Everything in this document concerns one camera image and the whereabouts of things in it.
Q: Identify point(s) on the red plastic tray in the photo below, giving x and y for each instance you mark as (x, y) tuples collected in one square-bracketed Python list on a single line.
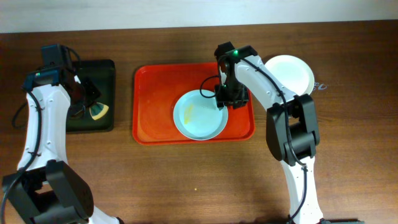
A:
[(157, 88)]

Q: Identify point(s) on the light blue plate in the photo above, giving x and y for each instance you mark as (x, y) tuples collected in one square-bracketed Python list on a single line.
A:
[(197, 117)]

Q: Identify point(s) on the white plate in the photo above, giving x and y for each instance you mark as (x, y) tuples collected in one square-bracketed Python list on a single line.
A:
[(293, 73)]

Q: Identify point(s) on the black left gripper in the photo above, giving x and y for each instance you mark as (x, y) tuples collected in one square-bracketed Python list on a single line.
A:
[(88, 93)]

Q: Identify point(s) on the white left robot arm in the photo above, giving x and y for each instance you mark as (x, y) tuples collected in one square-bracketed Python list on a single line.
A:
[(45, 189)]

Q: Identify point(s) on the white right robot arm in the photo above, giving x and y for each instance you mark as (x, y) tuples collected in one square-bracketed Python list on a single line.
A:
[(292, 132)]

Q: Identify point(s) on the yellow green scrub sponge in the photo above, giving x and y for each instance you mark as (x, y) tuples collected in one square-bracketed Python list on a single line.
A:
[(98, 110)]

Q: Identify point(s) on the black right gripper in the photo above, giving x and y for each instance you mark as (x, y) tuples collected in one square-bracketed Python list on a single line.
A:
[(224, 98)]

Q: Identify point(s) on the black plastic tray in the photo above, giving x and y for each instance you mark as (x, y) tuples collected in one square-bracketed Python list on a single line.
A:
[(103, 75)]

